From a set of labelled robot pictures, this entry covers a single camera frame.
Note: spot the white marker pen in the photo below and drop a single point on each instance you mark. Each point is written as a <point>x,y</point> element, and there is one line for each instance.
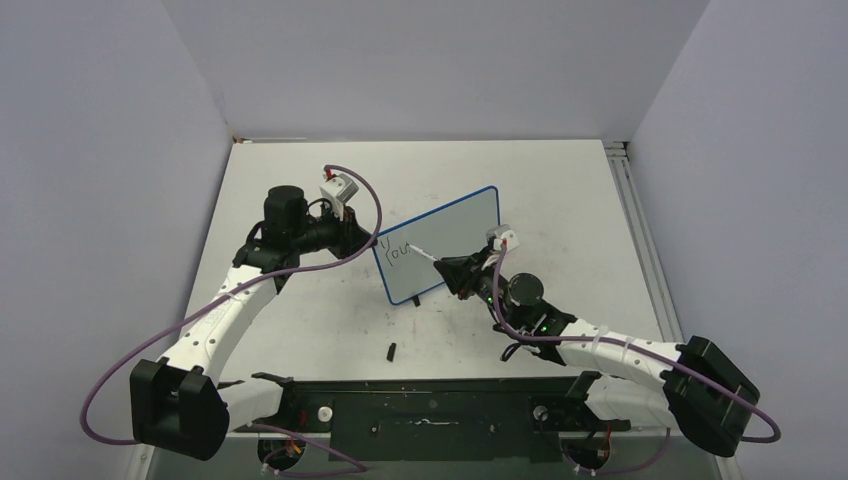
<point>422,253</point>

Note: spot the black marker cap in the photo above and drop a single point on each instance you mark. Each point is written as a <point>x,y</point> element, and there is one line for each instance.
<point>391,352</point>

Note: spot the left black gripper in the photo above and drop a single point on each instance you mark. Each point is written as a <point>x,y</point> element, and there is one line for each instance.
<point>350,236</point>

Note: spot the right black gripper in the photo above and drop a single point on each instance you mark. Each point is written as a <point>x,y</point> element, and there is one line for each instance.
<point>464,272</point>

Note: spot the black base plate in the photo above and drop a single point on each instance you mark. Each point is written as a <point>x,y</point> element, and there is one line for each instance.
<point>446,420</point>

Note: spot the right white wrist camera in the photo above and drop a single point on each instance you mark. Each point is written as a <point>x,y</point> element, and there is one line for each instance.
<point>499,239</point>

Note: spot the aluminium rail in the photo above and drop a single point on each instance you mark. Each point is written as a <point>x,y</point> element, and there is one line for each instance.
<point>653,273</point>
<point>191,419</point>

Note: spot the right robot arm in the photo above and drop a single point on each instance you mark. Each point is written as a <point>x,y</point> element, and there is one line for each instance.
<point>521,312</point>

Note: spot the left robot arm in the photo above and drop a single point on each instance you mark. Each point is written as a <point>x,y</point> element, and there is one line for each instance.
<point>260,269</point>

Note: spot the blue framed whiteboard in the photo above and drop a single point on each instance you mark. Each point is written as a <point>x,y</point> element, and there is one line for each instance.
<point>457,228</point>

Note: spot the aluminium rail front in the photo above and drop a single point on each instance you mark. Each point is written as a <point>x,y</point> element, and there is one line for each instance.
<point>191,419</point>

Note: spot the aluminium rail right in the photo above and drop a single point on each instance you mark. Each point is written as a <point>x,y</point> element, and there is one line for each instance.
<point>653,273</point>

